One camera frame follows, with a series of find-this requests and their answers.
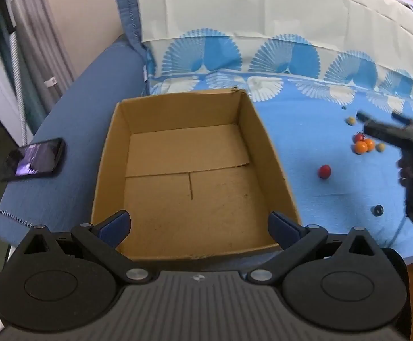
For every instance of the blue fan-patterned bed sheet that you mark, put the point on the blue fan-patterned bed sheet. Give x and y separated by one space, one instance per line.
334 199

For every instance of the grey curtain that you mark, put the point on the grey curtain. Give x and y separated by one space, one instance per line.
46 25

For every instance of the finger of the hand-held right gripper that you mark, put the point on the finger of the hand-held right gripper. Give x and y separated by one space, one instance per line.
384 133
403 119

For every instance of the blue denim sofa armrest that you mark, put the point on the blue denim sofa armrest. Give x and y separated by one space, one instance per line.
82 120

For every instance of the small red apple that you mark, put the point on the small red apple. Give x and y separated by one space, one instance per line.
360 137
324 171

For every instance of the orange mandarin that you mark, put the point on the orange mandarin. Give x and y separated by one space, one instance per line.
369 144
360 147

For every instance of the blue denim back cushion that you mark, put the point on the blue denim back cushion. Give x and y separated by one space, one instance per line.
130 17

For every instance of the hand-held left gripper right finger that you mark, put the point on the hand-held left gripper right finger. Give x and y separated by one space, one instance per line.
281 229

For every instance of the brown cardboard box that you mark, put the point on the brown cardboard box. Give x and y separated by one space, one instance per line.
192 191

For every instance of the black smartphone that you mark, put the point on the black smartphone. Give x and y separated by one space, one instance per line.
36 158

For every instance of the white wall clip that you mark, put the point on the white wall clip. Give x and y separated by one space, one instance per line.
50 81

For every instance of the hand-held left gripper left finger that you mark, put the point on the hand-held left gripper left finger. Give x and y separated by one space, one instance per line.
117 228

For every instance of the small tan longan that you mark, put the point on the small tan longan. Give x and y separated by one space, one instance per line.
351 120
381 147

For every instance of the dark purple plum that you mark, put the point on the dark purple plum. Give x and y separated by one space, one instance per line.
378 210

